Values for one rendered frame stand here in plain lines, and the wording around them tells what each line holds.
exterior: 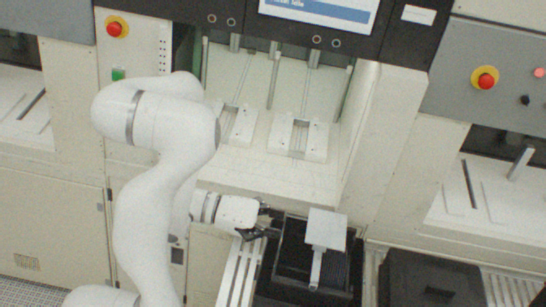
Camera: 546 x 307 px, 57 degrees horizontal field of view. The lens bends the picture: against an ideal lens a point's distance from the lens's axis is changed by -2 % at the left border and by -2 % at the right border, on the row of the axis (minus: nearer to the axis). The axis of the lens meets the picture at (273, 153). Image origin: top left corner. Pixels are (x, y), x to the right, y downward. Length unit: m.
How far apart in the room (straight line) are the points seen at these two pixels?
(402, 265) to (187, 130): 0.93
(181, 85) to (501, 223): 1.24
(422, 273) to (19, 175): 1.37
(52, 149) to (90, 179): 0.16
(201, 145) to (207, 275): 1.23
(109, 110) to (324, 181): 1.01
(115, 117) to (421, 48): 0.78
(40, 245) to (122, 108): 1.40
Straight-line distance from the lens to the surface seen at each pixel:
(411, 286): 1.56
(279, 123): 1.90
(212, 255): 1.94
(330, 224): 1.31
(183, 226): 1.23
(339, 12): 1.30
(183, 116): 0.86
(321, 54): 2.37
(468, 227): 1.80
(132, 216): 0.91
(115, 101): 0.89
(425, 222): 1.74
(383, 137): 1.43
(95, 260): 2.16
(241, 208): 1.30
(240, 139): 1.79
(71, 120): 1.69
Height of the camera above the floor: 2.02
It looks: 40 degrees down
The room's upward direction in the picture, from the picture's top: 11 degrees clockwise
